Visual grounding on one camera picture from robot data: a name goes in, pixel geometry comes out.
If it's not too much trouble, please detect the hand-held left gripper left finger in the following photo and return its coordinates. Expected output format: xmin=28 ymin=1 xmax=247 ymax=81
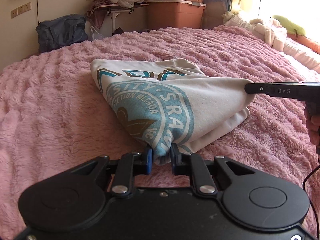
xmin=71 ymin=147 xmax=153 ymax=197

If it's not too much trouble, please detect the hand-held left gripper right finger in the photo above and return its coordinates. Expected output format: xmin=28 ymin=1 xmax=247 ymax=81
xmin=171 ymin=144 xmax=255 ymax=195

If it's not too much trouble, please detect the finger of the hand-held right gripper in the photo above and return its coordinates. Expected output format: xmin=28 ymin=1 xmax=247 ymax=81
xmin=244 ymin=82 xmax=269 ymax=95

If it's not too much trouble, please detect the white printed sweatshirt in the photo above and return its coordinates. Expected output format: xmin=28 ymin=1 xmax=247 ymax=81
xmin=90 ymin=58 xmax=252 ymax=165

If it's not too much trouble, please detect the person's right hand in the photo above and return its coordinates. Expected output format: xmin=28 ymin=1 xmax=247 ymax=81
xmin=305 ymin=116 xmax=320 ymax=145

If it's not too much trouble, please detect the orange cushion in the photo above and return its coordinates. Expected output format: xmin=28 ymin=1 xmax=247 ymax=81
xmin=285 ymin=31 xmax=320 ymax=55

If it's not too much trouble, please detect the cream plush blanket bundle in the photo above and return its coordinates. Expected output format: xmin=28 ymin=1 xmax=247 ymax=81
xmin=224 ymin=11 xmax=288 ymax=53

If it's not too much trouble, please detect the green plush toy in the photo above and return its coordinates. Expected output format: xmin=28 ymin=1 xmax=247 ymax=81
xmin=272 ymin=15 xmax=307 ymax=36

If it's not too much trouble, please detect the blue striped storage bag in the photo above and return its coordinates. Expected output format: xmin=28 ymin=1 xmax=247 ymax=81
xmin=202 ymin=0 xmax=232 ymax=29

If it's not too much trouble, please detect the pink fluffy blanket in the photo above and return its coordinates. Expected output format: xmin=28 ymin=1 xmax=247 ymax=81
xmin=0 ymin=25 xmax=320 ymax=238

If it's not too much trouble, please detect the pink plastic storage box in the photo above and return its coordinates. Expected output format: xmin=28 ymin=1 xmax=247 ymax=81
xmin=145 ymin=0 xmax=207 ymax=30

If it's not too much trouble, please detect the white plastic bag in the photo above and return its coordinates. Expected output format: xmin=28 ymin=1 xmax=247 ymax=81
xmin=89 ymin=25 xmax=104 ymax=41

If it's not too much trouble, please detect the dark blue bag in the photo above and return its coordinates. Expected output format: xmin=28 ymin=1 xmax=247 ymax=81
xmin=36 ymin=14 xmax=92 ymax=53

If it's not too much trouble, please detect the white folding table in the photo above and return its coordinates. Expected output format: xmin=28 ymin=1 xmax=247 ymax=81
xmin=94 ymin=3 xmax=148 ymax=32

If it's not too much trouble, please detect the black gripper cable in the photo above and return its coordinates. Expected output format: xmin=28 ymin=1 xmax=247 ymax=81
xmin=302 ymin=155 xmax=320 ymax=220

